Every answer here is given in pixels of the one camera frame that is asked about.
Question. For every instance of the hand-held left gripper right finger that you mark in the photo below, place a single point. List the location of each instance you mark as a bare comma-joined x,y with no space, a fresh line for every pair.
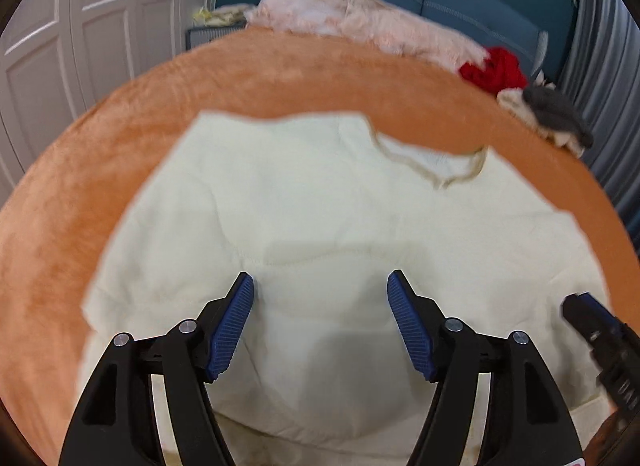
410,326

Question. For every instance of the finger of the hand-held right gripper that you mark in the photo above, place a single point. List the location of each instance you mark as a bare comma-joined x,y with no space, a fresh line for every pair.
587,313

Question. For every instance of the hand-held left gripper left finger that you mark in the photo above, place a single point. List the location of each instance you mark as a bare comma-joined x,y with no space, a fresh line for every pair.
232,326

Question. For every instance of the cream quilted jacket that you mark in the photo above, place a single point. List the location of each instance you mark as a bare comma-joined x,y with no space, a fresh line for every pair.
320,226

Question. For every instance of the grey fleece garment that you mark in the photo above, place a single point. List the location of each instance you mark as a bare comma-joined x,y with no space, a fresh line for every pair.
555,108

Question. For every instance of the cream fleece garment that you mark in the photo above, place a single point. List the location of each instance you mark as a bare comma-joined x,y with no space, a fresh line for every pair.
515,103

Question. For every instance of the orange plush blanket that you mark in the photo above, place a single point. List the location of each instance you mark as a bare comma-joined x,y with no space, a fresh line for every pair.
150,95

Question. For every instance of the red garment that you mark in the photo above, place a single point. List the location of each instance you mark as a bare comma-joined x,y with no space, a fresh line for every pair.
495,68

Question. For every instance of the grey pleated curtain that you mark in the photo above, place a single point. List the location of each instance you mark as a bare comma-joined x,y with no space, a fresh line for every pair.
600,45

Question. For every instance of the grey nightstand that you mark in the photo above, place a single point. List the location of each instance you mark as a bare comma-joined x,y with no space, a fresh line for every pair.
205,36

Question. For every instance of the pale yellow cloth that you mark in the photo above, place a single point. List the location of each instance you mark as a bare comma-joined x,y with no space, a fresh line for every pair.
215,17

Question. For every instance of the pink floral quilt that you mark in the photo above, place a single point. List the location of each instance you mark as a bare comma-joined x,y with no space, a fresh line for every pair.
360,15

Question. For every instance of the white panelled wardrobe doors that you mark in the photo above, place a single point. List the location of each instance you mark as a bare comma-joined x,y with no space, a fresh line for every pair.
100,5

